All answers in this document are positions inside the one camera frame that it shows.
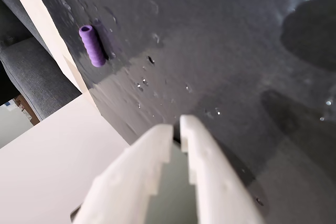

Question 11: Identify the grey upholstered sofa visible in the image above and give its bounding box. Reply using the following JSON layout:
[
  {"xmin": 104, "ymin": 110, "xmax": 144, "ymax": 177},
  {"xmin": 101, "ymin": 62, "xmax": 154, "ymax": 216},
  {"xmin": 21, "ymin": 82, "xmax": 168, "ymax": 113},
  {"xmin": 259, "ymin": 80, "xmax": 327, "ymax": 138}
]
[{"xmin": 0, "ymin": 0, "xmax": 82, "ymax": 122}]

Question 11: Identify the purple ribbed pen grip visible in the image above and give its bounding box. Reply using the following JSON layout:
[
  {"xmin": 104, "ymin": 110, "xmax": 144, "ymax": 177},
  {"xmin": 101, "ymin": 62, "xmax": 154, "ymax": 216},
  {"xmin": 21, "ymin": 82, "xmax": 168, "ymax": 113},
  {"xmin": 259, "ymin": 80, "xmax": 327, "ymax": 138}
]
[{"xmin": 78, "ymin": 25, "xmax": 107, "ymax": 68}]

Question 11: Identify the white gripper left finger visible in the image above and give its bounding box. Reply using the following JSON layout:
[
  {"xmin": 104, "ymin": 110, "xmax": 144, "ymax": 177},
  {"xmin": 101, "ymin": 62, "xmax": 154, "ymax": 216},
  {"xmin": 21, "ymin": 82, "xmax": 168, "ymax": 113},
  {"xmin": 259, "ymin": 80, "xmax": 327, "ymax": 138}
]
[{"xmin": 72, "ymin": 124, "xmax": 173, "ymax": 224}]

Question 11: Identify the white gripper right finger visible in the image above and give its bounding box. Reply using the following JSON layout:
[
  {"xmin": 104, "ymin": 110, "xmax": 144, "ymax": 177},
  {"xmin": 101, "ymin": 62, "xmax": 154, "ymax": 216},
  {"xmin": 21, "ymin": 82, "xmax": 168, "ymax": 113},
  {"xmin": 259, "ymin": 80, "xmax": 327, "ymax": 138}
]
[{"xmin": 179, "ymin": 114, "xmax": 265, "ymax": 224}]

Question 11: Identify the brown cardboard box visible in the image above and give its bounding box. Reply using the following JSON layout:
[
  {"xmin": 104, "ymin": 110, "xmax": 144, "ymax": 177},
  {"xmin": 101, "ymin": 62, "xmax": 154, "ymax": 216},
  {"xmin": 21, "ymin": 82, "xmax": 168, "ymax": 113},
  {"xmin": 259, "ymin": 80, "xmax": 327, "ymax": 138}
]
[{"xmin": 15, "ymin": 94, "xmax": 40, "ymax": 126}]

